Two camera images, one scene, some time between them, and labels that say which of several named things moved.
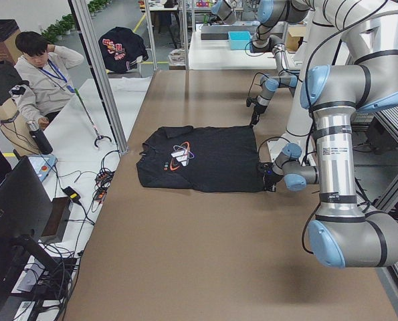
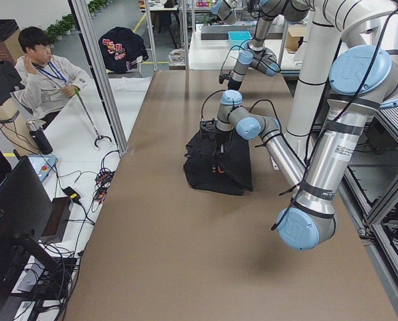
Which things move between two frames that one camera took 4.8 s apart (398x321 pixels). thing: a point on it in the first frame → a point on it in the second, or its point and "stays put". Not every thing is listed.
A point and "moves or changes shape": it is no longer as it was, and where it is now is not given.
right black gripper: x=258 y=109 → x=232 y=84
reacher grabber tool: x=99 y=136 stays put
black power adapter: x=72 y=194 stays put
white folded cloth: x=130 y=87 stays put
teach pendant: x=43 y=164 stays put
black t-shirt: x=215 y=159 moves or changes shape
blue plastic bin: x=239 y=40 stays put
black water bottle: x=39 y=138 stays put
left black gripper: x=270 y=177 → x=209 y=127
